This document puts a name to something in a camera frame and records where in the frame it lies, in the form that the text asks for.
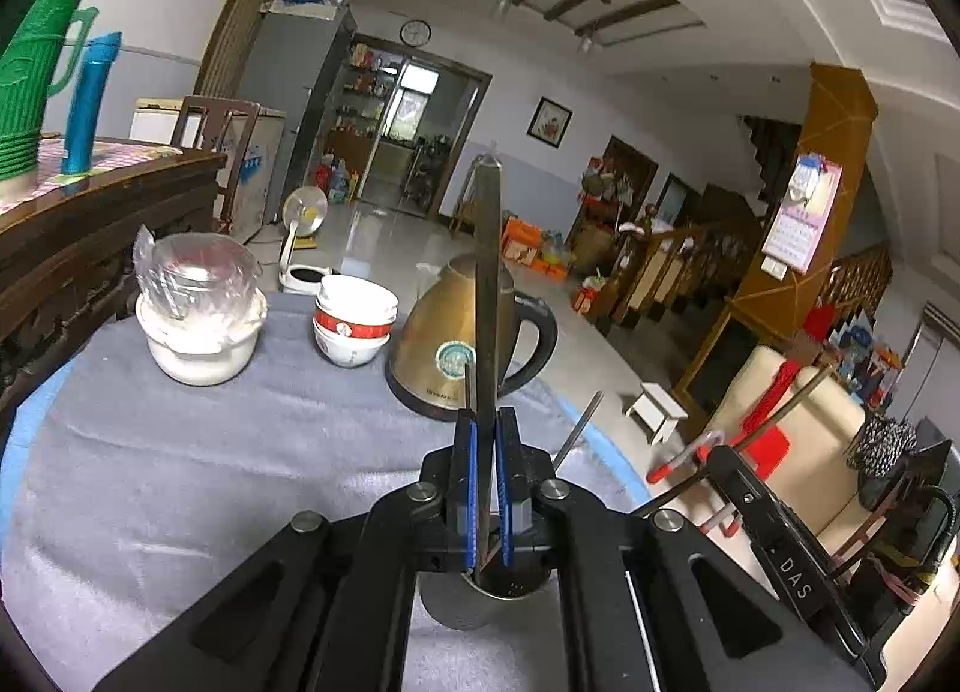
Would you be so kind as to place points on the round wall clock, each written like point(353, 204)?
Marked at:
point(415, 32)

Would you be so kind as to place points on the white footstool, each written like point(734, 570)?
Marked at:
point(660, 403)

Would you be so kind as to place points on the orange cardboard box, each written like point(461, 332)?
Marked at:
point(521, 242)

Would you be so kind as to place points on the plain white bowl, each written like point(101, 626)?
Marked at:
point(356, 295)

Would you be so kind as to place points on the white chest freezer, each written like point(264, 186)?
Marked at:
point(251, 167)

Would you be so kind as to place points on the pink checkered cloth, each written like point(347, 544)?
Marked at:
point(127, 156)

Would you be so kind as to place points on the gold electric kettle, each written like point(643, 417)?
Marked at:
point(435, 332)

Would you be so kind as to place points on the white porcelain bowl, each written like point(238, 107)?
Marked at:
point(349, 353)

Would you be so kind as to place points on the blue thermos bottle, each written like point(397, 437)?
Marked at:
point(86, 107)

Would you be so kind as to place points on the red hanging cloth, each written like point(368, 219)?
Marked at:
point(780, 381)

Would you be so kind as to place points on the brown wooden door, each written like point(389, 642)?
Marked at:
point(255, 2)

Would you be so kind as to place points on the carved wooden sideboard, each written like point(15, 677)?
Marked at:
point(97, 242)

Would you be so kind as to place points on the red child chair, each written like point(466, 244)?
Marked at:
point(765, 448)

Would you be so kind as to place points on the dark wooden chair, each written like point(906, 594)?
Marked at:
point(217, 103)

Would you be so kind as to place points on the red patterned bowl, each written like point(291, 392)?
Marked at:
point(341, 326)

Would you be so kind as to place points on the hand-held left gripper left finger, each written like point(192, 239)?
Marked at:
point(471, 482)

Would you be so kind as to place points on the grey metal chopstick holder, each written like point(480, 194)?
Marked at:
point(457, 606)

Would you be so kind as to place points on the framed wall picture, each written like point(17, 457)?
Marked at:
point(549, 122)

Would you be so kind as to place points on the brown high-back chair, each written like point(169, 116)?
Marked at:
point(463, 208)

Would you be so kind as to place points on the grey refrigerator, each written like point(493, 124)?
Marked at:
point(300, 100)

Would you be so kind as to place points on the long dark chopstick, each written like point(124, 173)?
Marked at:
point(675, 491)
point(579, 431)
point(489, 287)
point(469, 385)

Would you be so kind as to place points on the hanging cloth bags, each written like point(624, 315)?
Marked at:
point(607, 178)

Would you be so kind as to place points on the wooden display shelf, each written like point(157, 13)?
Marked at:
point(360, 100)

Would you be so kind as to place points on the cream cushioned chair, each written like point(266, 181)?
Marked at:
point(772, 385)

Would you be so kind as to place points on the white enamel basin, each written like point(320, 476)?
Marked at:
point(199, 358)

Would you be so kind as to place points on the wooden stair banister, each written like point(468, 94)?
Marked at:
point(675, 265)

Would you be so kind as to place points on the white electric fan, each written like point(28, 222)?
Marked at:
point(304, 208)

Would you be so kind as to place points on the black white patterned cloth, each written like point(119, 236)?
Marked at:
point(885, 445)

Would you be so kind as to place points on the green thermos flask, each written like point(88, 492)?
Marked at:
point(30, 77)

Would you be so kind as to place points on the grey tablecloth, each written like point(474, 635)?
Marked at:
point(225, 474)

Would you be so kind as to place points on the clear plastic bag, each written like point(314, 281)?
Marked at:
point(195, 272)

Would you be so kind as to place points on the small red container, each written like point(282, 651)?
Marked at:
point(587, 298)

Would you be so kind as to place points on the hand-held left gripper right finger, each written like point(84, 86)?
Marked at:
point(508, 482)

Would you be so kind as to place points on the pink wall calendar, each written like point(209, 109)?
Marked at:
point(795, 235)

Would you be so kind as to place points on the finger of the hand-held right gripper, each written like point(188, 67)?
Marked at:
point(724, 467)

